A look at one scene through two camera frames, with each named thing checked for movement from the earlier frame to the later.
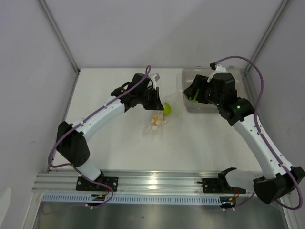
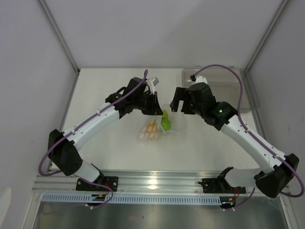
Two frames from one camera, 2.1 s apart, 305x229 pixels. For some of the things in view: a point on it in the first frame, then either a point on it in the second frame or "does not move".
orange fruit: (155, 119) -> (152, 130)
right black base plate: (220, 185) does not move
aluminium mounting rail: (139, 182) does not move
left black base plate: (84, 184) does not move
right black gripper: (198, 83) -> (181, 94)
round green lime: (167, 109) -> (166, 124)
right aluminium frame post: (279, 13) does not move
